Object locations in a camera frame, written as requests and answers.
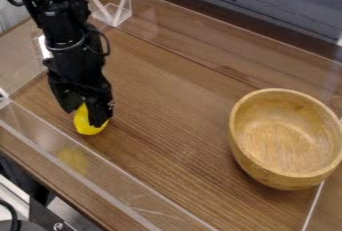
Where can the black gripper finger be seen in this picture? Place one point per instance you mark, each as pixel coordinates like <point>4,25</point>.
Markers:
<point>68,95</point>
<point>100,108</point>

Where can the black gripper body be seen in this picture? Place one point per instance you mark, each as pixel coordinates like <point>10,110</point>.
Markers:
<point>77,60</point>

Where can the yellow lemon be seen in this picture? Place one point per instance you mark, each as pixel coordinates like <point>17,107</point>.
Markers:
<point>81,123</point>

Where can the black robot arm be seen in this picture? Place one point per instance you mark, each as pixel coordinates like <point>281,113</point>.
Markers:
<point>58,16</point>

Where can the brown wooden bowl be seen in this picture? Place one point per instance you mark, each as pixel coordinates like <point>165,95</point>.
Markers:
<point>284,138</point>

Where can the clear acrylic corner bracket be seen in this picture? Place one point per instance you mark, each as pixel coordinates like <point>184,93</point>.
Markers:
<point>109,13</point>

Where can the clear acrylic enclosure wall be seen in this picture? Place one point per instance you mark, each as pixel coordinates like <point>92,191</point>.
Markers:
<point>157,171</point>

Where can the black metal table frame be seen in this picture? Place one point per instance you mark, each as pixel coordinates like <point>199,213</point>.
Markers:
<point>29,204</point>

